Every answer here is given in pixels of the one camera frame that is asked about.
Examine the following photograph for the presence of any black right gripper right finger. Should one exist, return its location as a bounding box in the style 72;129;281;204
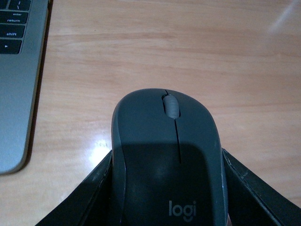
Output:
222;149;301;226

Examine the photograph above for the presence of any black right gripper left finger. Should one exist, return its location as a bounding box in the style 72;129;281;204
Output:
37;152;112;226

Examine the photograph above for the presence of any dark grey Logitech mouse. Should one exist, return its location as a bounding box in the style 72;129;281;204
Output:
108;89;228;226

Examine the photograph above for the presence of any silver laptop with black keys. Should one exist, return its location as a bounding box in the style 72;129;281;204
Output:
0;0;52;175

